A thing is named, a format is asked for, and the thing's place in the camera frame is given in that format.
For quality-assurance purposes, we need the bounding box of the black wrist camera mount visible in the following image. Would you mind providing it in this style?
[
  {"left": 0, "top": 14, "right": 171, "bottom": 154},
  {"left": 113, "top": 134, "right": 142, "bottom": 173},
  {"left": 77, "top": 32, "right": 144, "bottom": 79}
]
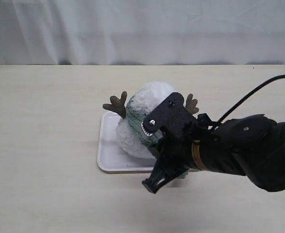
[{"left": 141, "top": 92, "right": 199, "bottom": 140}]

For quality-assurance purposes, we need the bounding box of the white plush snowman toy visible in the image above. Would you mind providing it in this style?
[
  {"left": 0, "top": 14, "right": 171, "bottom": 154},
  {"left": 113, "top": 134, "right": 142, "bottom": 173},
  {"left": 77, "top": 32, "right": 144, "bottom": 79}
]
[{"left": 102, "top": 81, "right": 199, "bottom": 160}]

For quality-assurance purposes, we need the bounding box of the white backdrop curtain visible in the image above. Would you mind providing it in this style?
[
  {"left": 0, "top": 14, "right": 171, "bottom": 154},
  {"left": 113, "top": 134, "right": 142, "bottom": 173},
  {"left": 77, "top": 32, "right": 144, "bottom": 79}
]
[{"left": 0, "top": 0, "right": 285, "bottom": 65}]

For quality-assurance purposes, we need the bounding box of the white rectangular tray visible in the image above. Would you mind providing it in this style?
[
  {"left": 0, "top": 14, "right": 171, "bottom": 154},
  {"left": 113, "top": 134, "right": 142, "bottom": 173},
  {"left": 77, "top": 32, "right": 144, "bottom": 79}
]
[{"left": 97, "top": 112, "right": 156, "bottom": 174}]

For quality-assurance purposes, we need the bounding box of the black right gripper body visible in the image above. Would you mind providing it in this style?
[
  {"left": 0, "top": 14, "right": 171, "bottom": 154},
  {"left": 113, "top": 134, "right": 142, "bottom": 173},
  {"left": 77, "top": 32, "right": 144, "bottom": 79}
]
[{"left": 154, "top": 114, "right": 220, "bottom": 180}]

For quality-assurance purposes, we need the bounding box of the green knitted scarf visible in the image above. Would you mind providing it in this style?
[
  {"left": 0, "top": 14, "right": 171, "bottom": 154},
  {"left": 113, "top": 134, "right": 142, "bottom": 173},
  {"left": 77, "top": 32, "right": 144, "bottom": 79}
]
[{"left": 125, "top": 93, "right": 189, "bottom": 181}]

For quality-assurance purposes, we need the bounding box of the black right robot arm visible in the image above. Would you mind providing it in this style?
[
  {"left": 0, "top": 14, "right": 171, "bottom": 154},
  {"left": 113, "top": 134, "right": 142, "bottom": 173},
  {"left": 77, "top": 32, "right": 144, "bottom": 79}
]
[{"left": 142, "top": 115, "right": 285, "bottom": 193}]

